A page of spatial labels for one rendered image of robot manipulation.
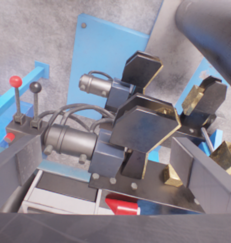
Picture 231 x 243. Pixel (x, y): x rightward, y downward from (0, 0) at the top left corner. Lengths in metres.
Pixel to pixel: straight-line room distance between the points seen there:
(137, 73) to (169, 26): 0.45
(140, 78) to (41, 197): 0.71
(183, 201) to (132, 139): 0.36
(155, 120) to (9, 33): 1.48
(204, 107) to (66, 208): 0.88
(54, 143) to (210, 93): 0.84
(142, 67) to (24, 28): 1.06
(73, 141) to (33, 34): 1.16
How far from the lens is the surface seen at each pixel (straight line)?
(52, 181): 0.68
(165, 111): 0.56
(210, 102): 1.11
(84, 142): 0.64
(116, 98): 1.00
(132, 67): 0.94
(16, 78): 0.58
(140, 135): 0.55
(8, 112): 1.90
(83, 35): 1.36
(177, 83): 1.43
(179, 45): 1.33
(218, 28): 0.64
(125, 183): 0.71
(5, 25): 1.76
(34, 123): 0.64
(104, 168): 0.65
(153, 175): 0.78
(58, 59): 1.62
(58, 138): 0.65
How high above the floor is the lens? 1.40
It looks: 51 degrees down
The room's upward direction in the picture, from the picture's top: 170 degrees counter-clockwise
